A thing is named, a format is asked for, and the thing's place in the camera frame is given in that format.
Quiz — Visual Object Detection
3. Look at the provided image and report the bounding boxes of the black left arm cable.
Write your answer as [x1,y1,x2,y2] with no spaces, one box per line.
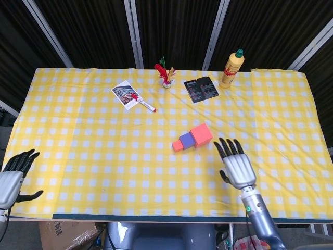
[0,209,11,244]

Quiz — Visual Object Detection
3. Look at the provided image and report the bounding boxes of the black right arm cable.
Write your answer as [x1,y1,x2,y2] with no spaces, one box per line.
[245,212,255,239]

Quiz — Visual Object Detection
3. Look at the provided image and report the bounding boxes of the black printed card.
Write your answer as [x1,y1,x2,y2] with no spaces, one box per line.
[183,76,219,104]

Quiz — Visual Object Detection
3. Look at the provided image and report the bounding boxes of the yellow white checkered tablecloth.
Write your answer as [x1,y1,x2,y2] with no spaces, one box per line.
[2,67,333,221]

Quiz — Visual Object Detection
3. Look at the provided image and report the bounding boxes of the red white marker pen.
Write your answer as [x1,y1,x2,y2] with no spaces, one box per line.
[130,93,157,113]

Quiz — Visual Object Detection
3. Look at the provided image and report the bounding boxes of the grey robot torso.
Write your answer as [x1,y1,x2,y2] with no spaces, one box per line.
[105,221,217,250]

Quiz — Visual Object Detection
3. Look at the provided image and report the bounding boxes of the purple cube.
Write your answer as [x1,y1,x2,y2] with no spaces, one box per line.
[178,132,197,152]

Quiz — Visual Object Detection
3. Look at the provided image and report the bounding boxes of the grey metal frame post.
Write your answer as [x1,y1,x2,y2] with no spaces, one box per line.
[287,18,333,71]
[123,0,145,70]
[201,0,231,71]
[22,0,74,69]

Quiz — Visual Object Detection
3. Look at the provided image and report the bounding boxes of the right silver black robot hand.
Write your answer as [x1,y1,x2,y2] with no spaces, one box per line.
[213,137,257,190]

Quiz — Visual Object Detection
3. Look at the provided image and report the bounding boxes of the colourful feather shuttlecock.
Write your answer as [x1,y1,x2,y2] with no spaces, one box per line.
[153,56,176,89]

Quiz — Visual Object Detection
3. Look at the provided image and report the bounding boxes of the red white plastic bag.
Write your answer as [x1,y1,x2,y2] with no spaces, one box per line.
[233,234,271,250]

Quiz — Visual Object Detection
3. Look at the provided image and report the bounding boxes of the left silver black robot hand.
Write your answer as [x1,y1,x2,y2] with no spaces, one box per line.
[0,148,44,210]

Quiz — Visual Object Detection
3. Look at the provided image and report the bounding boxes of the yellow bottle green cap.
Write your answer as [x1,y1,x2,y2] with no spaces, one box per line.
[218,48,246,89]

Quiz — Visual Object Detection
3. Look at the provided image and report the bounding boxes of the small orange-pink cube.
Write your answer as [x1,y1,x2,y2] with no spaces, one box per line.
[172,140,185,153]

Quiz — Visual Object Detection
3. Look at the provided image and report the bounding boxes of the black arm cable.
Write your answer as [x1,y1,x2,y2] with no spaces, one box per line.
[0,209,11,244]
[245,212,255,239]

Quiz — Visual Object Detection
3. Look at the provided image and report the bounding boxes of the brown cardboard box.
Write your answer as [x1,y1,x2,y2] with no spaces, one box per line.
[38,221,101,250]

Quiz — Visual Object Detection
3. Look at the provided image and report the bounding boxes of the photo postcard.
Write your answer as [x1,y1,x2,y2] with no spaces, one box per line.
[111,80,139,110]

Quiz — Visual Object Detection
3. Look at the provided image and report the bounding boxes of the large pink cube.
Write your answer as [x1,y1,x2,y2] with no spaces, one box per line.
[189,123,214,149]

